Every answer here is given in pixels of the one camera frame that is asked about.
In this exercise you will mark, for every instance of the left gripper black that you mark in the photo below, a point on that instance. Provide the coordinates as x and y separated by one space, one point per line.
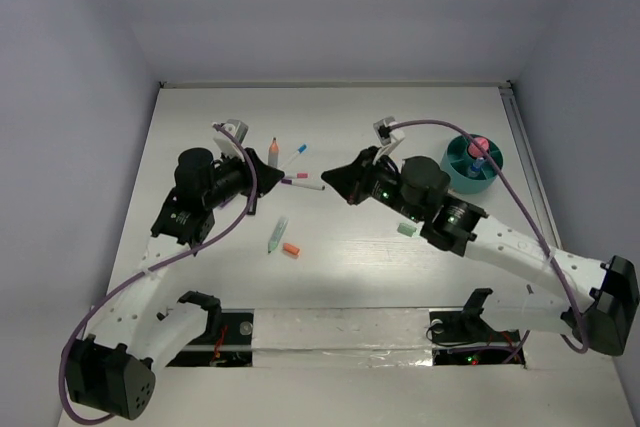
267 176

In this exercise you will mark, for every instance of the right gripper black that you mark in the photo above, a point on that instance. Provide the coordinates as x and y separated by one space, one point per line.
347 179

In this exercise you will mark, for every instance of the orange clear highlighter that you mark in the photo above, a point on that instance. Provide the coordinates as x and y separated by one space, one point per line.
273 153

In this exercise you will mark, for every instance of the orange highlighter cap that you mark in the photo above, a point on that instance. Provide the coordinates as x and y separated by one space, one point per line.
291 249

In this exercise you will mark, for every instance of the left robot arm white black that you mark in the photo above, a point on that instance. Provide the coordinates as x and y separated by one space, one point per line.
113 357

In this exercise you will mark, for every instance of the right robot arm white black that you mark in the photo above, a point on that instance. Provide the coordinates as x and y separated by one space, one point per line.
593 301

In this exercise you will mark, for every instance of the pink capped white marker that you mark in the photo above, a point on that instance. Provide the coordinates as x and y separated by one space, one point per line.
300 175

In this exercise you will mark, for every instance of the purple banded white marker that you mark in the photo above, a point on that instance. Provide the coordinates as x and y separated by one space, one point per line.
302 183

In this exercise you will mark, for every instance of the blue capped white marker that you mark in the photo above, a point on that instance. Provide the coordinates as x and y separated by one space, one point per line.
301 149

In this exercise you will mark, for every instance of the green highlighter clear body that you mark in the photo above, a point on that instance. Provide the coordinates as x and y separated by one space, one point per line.
277 234

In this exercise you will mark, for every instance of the green cap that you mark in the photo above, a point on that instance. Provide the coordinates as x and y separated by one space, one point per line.
406 229

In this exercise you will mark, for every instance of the teal round divided container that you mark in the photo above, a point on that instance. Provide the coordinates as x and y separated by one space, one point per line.
455 162

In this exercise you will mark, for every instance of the pink cap in container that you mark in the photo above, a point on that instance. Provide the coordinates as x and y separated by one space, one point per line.
478 147

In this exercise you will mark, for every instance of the blue marker in container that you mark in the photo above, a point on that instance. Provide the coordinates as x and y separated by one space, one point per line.
475 168

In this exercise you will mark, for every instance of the silver foil tape strip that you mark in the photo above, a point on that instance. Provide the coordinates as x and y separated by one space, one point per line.
341 338

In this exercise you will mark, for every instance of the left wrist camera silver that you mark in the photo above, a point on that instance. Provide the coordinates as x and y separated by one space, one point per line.
236 128

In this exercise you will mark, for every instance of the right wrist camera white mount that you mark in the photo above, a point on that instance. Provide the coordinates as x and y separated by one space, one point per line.
388 134

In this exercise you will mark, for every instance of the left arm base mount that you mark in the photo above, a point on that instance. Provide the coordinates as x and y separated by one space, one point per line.
226 340

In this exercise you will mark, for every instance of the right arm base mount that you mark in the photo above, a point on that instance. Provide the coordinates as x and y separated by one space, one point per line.
460 337

